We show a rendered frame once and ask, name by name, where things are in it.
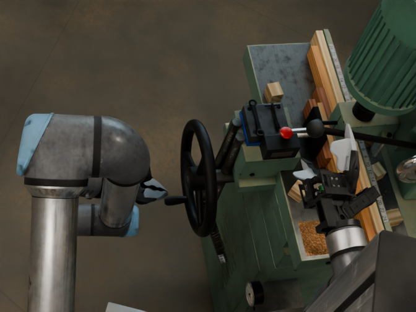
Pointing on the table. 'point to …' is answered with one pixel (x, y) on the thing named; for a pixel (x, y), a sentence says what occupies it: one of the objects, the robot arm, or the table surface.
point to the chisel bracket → (365, 127)
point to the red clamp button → (286, 132)
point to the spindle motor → (385, 60)
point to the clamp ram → (314, 145)
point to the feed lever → (313, 127)
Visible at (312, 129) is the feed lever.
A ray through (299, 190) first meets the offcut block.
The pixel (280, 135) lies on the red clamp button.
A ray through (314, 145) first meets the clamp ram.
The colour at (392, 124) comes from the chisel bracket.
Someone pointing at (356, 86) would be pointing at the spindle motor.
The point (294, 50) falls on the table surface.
